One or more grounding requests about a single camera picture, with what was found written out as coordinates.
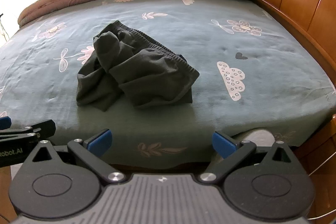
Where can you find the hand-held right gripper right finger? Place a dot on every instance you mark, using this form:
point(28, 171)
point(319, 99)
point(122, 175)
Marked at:
point(223, 144)

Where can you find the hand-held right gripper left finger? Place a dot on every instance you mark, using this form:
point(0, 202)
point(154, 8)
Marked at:
point(101, 144)

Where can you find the green floral bed sheet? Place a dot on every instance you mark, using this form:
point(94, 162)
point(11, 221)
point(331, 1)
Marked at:
point(183, 29)

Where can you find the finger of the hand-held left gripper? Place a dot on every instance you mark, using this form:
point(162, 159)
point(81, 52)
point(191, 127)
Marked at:
point(5, 123)
point(39, 127)

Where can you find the dark grey pants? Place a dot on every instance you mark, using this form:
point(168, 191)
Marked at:
point(147, 74)

